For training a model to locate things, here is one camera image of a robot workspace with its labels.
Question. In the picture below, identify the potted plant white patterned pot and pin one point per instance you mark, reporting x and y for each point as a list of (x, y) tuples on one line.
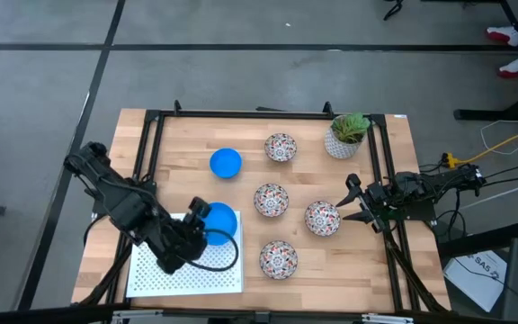
[(342, 146)]

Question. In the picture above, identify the black bowl with floral inside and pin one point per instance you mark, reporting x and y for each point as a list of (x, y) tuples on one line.
[(280, 147), (279, 259), (322, 218), (271, 200)]

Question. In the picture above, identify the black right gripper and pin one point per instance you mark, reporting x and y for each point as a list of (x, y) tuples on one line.
[(378, 202)]

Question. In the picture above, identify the white perforated metal shelf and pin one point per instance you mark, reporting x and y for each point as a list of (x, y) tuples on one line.
[(223, 274)]

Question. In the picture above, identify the blue plastic mini bowl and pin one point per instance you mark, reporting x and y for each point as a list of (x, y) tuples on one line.
[(220, 220), (225, 163)]

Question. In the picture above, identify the black aluminium table frame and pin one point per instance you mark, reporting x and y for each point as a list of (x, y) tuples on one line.
[(241, 114)]

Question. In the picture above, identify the silver metal bracket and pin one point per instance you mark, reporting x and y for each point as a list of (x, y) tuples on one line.
[(387, 319)]

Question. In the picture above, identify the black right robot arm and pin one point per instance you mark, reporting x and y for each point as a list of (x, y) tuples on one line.
[(421, 189)]

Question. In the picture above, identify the person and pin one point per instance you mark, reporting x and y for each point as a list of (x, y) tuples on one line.
[(504, 35)]

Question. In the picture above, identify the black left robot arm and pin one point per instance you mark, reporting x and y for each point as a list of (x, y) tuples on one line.
[(128, 211)]

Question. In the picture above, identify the black desk base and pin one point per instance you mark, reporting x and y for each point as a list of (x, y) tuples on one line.
[(488, 114)]

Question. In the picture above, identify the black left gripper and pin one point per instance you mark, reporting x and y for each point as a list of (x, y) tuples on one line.
[(196, 216)]

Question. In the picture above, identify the white cardboard box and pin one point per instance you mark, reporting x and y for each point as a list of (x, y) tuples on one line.
[(475, 279)]

